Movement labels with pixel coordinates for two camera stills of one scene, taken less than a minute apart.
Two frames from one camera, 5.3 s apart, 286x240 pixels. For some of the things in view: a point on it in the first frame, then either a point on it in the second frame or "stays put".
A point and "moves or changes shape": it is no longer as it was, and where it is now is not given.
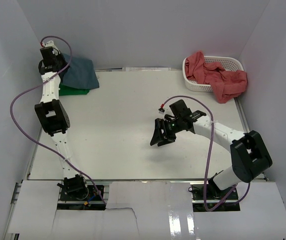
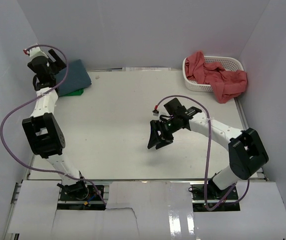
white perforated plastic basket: (228, 63) stays put
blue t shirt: (80, 73) moves or changes shape
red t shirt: (228, 85) stays put
